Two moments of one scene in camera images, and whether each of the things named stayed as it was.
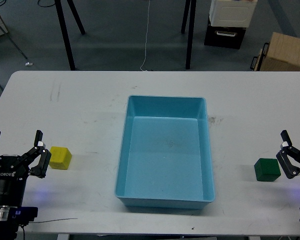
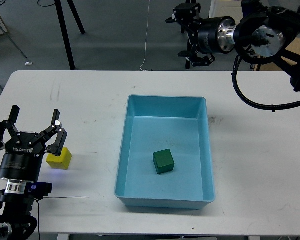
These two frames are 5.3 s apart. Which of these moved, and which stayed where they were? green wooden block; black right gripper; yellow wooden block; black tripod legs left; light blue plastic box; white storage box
Moved: green wooden block; black right gripper
Stayed: white storage box; black tripod legs left; yellow wooden block; light blue plastic box
